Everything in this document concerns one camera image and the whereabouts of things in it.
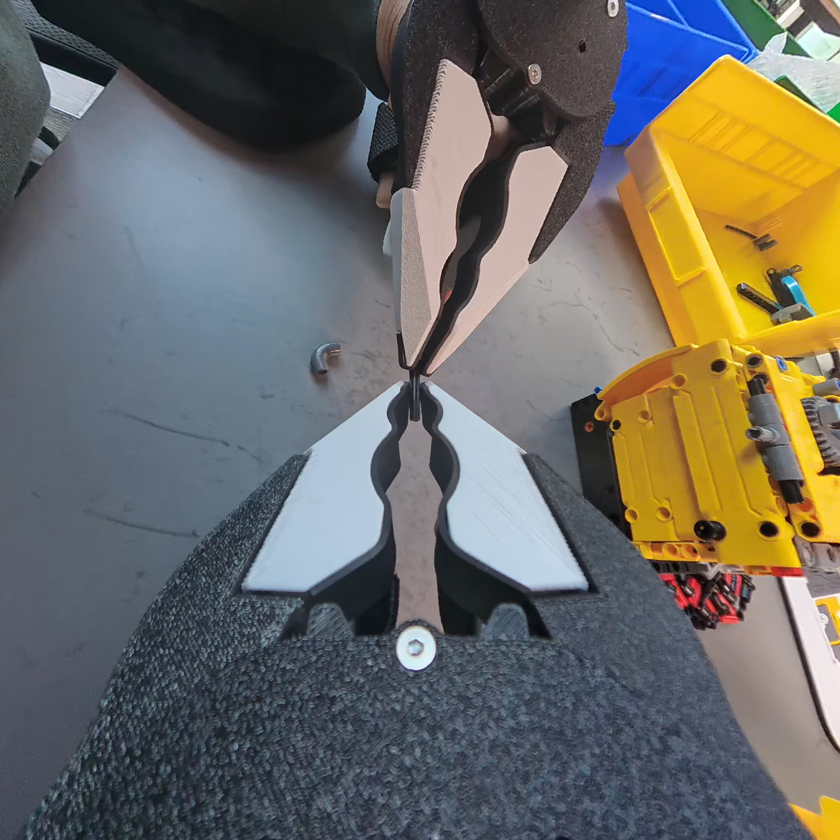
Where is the yellow lego robot model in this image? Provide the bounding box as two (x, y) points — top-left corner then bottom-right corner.
(570, 340), (840, 581)

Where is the clear plastic bag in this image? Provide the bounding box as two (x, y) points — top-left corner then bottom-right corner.
(747, 31), (840, 116)

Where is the green plastic bin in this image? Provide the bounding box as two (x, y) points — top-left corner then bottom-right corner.
(718, 0), (811, 56)
(774, 75), (840, 126)

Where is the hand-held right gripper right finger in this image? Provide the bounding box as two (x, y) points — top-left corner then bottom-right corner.
(423, 382), (591, 637)

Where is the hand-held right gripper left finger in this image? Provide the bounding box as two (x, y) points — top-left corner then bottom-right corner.
(241, 382), (410, 637)

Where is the person's left forearm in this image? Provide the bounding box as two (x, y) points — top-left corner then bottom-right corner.
(282, 0), (414, 99)

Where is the light blue lego beam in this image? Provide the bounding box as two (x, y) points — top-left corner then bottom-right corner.
(781, 276), (816, 317)

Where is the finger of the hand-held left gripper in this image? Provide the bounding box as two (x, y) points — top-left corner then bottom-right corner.
(420, 143), (571, 376)
(392, 58), (494, 374)

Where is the short black lego beam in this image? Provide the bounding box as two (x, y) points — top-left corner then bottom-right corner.
(735, 282), (783, 315)

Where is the pile of black red pins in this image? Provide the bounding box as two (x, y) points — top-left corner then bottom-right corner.
(656, 567), (756, 631)

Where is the black mesh office chair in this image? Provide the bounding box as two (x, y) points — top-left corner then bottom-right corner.
(13, 0), (122, 198)

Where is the long black lego beam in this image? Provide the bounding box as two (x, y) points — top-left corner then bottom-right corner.
(764, 264), (805, 309)

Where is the blue plastic bin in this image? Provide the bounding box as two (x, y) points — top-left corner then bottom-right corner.
(602, 3), (756, 148)
(626, 0), (763, 63)

